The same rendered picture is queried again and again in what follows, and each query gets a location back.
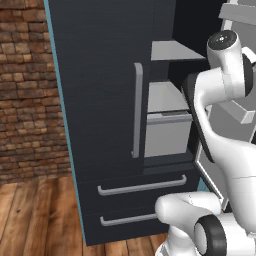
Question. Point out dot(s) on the grey fridge shelf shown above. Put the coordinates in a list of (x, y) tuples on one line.
[(173, 50)]

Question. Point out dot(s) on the black fridge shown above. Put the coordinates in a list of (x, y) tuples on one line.
[(110, 116)]

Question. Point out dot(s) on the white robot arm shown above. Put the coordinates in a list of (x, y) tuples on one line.
[(233, 173)]

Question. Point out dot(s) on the black fridge drawer front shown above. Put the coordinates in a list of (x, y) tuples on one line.
[(133, 193), (123, 226)]

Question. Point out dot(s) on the closed black fridge door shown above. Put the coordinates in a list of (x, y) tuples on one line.
[(96, 90)]

